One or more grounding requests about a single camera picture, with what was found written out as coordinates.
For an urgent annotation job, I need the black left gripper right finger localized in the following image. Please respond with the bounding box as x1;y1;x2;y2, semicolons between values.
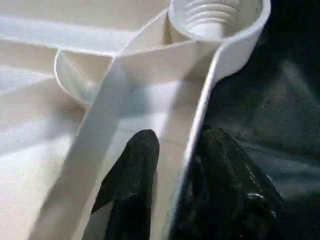
169;127;286;240

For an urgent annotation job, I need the white plastic table top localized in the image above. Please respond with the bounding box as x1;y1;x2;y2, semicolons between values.
0;0;272;240

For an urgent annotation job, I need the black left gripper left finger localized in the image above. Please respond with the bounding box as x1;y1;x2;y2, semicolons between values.
84;129;161;240

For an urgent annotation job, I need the black mat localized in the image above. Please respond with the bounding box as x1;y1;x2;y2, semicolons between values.
172;0;320;240

